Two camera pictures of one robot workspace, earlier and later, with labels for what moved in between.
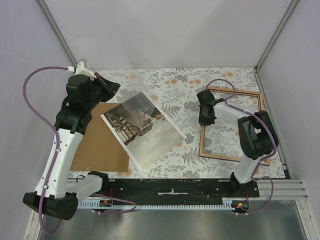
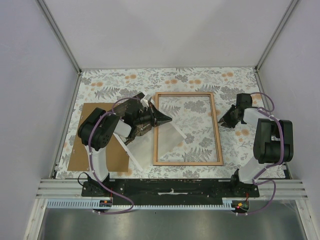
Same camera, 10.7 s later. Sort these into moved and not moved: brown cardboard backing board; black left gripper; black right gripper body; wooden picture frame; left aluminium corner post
Moved: black left gripper; black right gripper body; wooden picture frame
Not moved: brown cardboard backing board; left aluminium corner post
